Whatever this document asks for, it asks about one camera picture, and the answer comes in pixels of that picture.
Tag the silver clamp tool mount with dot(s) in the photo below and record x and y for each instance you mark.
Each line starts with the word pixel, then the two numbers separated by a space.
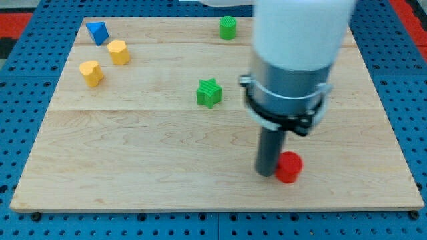
pixel 282 99

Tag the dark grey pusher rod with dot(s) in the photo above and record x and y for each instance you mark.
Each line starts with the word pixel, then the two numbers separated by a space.
pixel 269 148

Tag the green star block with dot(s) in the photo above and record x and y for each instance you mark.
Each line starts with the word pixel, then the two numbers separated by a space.
pixel 208 93

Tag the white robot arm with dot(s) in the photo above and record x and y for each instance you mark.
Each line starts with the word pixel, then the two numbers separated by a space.
pixel 294 46

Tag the red cylinder block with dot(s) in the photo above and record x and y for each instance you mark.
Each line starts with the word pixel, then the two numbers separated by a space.
pixel 290 165

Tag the green cylinder block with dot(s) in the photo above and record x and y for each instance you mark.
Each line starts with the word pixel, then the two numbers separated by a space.
pixel 227 27

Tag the light wooden board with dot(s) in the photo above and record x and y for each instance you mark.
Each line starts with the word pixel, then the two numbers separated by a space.
pixel 139 142

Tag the yellow hexagon block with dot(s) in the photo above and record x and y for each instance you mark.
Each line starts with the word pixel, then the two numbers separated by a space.
pixel 118 52

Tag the yellow heart block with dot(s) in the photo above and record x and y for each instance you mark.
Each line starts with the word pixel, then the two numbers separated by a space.
pixel 91 72

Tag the blue triangular block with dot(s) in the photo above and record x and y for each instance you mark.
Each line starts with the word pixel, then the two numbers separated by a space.
pixel 98 32

